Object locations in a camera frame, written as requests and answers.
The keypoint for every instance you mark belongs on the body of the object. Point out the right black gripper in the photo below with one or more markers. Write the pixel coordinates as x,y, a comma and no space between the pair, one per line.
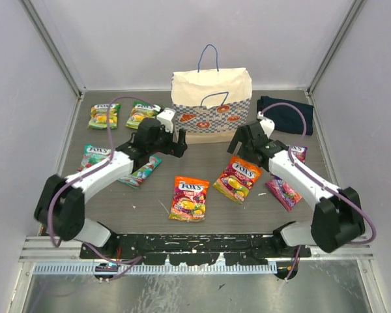
237,138

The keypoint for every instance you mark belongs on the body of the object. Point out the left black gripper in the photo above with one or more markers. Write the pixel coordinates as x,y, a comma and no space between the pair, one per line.
172,147

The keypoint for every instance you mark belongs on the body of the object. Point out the blue checkered paper bag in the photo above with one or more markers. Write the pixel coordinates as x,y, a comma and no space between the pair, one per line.
211,104

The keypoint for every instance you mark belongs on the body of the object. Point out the orange Fox's candy bag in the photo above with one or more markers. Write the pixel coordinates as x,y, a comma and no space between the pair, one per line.
237,180
189,199

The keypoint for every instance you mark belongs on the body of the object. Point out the purple berries candy bag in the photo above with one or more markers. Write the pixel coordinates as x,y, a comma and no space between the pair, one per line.
284,193
298,152

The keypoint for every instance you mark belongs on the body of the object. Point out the green Fox's spring tea candy bag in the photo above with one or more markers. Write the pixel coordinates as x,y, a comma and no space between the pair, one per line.
104,115

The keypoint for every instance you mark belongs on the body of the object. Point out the teal Fox's blossom candy bag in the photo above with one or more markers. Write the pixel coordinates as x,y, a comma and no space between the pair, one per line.
93,155

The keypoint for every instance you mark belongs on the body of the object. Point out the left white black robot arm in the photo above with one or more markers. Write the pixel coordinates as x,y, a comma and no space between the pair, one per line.
61,206

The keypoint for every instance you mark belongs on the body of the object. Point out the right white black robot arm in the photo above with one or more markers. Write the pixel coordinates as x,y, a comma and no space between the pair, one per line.
337,216

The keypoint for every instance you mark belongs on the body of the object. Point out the dark navy folded cloth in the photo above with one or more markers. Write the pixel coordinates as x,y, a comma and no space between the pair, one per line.
286,119

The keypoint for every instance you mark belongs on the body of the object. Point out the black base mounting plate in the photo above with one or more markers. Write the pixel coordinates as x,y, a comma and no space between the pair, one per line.
197,249

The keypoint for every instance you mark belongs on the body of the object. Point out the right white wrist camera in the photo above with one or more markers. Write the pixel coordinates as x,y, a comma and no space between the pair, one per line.
267,124

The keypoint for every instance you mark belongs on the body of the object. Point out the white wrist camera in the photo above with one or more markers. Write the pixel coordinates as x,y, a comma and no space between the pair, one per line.
267,124
166,118

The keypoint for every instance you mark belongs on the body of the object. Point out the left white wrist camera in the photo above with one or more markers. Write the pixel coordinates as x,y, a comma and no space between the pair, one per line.
166,118

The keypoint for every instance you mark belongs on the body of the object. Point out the slotted grey cable duct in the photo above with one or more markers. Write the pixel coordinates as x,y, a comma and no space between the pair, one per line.
93,268

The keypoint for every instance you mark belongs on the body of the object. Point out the aluminium front rail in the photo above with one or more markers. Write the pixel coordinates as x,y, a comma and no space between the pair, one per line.
39,248

